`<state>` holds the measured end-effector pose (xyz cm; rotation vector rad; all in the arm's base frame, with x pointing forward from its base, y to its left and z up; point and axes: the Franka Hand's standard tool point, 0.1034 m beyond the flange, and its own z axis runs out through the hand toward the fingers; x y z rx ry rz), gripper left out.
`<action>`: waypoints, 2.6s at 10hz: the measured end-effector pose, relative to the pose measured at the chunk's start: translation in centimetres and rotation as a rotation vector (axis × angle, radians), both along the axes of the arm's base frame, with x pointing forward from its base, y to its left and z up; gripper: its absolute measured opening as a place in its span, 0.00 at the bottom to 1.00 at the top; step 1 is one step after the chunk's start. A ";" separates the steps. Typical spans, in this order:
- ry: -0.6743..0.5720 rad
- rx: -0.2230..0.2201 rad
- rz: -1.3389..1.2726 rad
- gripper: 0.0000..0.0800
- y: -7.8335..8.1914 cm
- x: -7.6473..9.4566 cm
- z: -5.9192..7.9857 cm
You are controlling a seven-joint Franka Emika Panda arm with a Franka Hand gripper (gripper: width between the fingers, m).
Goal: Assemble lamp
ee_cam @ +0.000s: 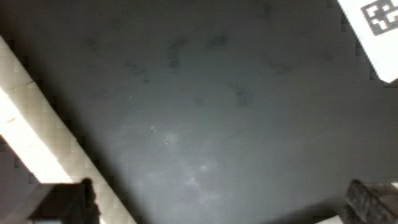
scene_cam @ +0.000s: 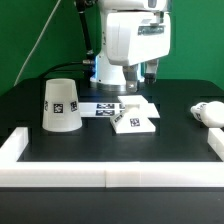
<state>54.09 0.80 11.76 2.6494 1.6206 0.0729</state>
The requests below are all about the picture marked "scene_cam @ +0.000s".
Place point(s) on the white lamp bulb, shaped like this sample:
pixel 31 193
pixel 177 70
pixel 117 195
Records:
pixel 210 114

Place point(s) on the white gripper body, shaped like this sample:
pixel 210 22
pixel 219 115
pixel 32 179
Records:
pixel 130 38

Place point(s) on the white lamp base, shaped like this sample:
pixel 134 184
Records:
pixel 133 119

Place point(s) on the white lamp shade cone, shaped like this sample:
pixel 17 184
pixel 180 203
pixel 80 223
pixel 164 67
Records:
pixel 61 108

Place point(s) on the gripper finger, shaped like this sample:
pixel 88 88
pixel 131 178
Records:
pixel 150 73
pixel 130 75

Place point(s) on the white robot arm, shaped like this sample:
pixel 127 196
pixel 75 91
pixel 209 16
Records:
pixel 110 77

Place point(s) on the white marker tag plate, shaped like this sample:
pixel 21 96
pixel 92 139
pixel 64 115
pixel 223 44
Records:
pixel 89 109

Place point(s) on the white U-shaped fence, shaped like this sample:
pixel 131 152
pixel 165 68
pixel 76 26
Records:
pixel 14 173

